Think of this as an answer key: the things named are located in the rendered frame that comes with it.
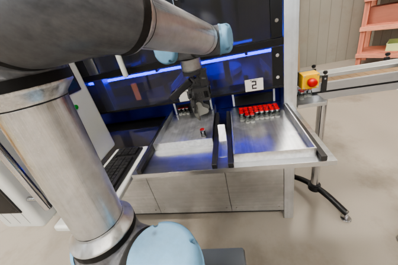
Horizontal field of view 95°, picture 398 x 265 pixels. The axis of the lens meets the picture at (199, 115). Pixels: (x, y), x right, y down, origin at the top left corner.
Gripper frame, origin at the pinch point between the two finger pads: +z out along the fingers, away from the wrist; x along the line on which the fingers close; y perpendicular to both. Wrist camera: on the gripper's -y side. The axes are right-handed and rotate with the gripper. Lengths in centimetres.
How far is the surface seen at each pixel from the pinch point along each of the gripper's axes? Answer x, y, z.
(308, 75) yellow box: 19, 50, -4
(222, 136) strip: -3.0, 9.3, 8.7
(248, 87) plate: 20.0, 23.4, -2.3
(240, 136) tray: -2.1, 16.5, 10.3
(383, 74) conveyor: 31, 88, 6
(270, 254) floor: -4, 26, 98
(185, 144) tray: -6.0, -6.5, 8.9
